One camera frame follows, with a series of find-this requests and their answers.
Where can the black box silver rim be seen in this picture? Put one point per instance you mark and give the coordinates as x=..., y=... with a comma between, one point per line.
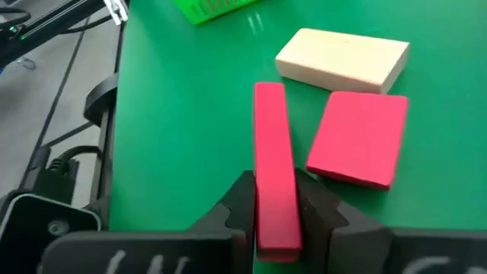
x=38, y=228

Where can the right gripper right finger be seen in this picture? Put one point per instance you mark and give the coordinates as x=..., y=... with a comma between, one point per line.
x=319, y=217

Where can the green plastic basket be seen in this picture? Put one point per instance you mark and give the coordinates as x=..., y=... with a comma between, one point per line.
x=213, y=7

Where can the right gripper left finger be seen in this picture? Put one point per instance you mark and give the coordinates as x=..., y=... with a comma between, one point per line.
x=239, y=213

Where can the long red block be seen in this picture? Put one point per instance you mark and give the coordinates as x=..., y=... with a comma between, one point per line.
x=274, y=171

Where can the black frame strut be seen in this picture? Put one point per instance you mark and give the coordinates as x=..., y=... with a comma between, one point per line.
x=57, y=19

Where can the grey metal bracket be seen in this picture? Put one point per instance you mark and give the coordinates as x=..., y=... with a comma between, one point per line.
x=116, y=9

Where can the rectangular natural wooden block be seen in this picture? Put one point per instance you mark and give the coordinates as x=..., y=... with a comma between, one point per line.
x=342, y=57

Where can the black curved clamp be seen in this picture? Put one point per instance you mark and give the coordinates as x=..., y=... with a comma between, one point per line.
x=99, y=97

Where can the flat red square block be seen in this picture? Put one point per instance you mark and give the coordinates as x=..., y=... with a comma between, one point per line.
x=357, y=139

